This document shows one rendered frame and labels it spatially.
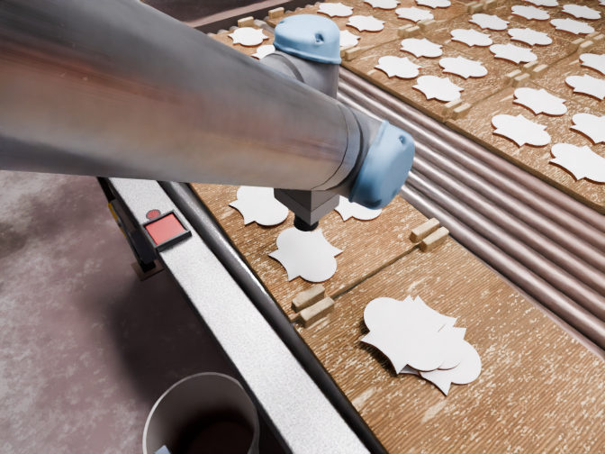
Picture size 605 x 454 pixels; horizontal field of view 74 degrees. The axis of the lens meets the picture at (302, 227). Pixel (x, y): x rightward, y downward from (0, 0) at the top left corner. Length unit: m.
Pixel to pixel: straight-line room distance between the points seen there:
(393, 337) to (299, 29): 0.44
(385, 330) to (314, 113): 0.44
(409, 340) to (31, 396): 1.53
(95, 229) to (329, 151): 2.07
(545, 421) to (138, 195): 0.83
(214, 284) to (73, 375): 1.18
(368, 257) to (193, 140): 0.60
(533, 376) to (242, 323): 0.45
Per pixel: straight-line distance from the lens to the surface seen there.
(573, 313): 0.83
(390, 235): 0.79
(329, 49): 0.47
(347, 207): 0.82
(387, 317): 0.65
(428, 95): 1.21
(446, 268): 0.77
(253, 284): 0.73
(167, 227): 0.84
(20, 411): 1.89
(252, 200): 0.83
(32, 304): 2.13
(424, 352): 0.64
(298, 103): 0.25
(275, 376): 0.65
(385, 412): 0.62
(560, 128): 1.23
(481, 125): 1.15
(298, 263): 0.72
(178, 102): 0.17
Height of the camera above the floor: 1.52
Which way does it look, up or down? 48 degrees down
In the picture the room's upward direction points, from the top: straight up
